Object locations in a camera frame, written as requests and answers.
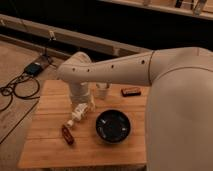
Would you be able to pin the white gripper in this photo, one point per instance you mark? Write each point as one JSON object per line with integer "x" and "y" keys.
{"x": 80, "y": 93}

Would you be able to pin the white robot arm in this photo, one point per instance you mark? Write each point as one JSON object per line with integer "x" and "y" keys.
{"x": 179, "y": 109}

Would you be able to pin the white plastic bottle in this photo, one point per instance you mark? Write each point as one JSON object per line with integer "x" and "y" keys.
{"x": 78, "y": 113}

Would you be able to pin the brown snack bar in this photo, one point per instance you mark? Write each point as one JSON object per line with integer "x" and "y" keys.
{"x": 67, "y": 135}

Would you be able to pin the black round bowl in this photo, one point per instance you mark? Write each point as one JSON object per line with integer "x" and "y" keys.
{"x": 113, "y": 126}

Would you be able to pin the dark rectangular snack pack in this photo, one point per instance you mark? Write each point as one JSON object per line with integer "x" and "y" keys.
{"x": 126, "y": 92}

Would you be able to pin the black power adapter box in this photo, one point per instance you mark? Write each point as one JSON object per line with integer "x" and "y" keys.
{"x": 38, "y": 65}

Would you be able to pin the wooden wall rail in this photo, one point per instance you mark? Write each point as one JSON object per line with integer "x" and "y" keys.
{"x": 71, "y": 37}

